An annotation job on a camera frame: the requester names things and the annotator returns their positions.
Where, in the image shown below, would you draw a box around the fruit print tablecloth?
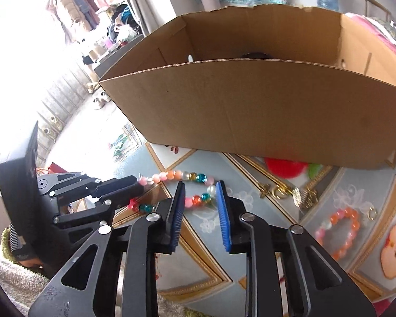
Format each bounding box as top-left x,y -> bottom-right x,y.
107,122 -> 396,317

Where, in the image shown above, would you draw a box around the pile of clothes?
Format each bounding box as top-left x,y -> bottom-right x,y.
106,4 -> 143,44

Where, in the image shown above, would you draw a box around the pink floral blanket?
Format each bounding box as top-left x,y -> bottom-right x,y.
344,12 -> 396,64

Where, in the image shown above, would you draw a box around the wooden chair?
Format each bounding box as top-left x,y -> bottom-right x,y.
364,0 -> 396,21

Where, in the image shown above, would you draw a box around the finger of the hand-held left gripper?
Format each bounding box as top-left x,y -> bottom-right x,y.
51,173 -> 145,207
54,198 -> 169,228

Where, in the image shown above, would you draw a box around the person's left forearm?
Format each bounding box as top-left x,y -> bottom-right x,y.
0,223 -> 52,317

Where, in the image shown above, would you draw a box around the lace pillow cover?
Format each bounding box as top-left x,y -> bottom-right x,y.
376,18 -> 396,54

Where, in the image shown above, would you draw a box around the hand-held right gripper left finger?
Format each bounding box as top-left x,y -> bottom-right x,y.
28,181 -> 186,317

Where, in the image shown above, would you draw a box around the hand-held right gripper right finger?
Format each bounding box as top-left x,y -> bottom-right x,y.
217,181 -> 377,317

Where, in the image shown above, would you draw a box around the multicolour bead bracelet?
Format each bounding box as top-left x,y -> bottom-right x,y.
129,169 -> 219,214

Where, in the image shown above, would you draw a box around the white shoes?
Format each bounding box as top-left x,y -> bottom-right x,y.
87,82 -> 112,110

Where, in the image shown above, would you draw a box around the white curtain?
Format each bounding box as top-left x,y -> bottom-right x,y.
115,0 -> 153,38

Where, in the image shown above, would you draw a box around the grey cabinet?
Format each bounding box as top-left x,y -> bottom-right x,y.
92,36 -> 146,80

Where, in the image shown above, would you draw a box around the pink orange bead bracelet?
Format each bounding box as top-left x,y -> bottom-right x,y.
314,206 -> 362,262

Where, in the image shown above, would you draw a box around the brown cardboard box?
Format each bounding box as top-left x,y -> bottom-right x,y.
98,4 -> 396,170

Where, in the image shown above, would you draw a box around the gold butterfly pendant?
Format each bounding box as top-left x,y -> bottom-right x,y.
300,190 -> 318,209

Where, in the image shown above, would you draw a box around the hanging clothes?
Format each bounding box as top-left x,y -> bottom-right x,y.
45,0 -> 110,44

